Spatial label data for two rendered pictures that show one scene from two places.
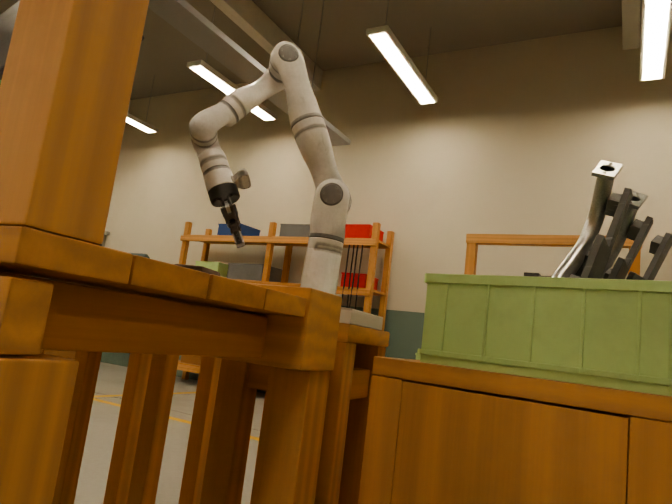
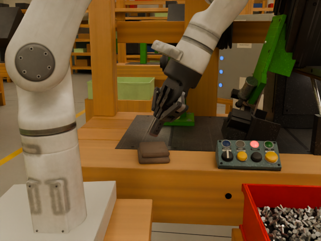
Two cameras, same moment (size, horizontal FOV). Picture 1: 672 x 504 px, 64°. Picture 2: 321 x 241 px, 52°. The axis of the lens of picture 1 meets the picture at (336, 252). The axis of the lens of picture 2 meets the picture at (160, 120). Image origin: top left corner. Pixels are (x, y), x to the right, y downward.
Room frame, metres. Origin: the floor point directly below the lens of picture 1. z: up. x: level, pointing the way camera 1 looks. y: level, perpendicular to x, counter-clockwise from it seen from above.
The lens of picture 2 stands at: (1.96, 0.01, 1.21)
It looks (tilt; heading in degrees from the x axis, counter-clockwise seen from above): 14 degrees down; 158
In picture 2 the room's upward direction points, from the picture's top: straight up
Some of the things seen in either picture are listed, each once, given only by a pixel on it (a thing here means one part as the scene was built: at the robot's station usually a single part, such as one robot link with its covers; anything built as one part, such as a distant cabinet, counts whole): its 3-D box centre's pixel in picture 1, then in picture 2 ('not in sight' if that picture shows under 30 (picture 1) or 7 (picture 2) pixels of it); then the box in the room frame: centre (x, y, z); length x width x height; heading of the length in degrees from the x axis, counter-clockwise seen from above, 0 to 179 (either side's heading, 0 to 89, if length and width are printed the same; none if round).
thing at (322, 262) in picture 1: (320, 272); (55, 175); (1.39, 0.03, 0.98); 0.09 x 0.09 x 0.17; 62
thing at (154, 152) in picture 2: (198, 274); (153, 152); (1.18, 0.29, 0.91); 0.10 x 0.08 x 0.03; 164
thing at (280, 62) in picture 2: not in sight; (278, 50); (1.15, 0.71, 1.17); 0.13 x 0.12 x 0.20; 64
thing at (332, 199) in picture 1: (330, 213); (42, 84); (1.39, 0.03, 1.14); 0.09 x 0.09 x 0.17; 83
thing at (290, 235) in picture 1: (270, 308); not in sight; (7.05, 0.75, 1.10); 3.01 x 0.55 x 2.20; 61
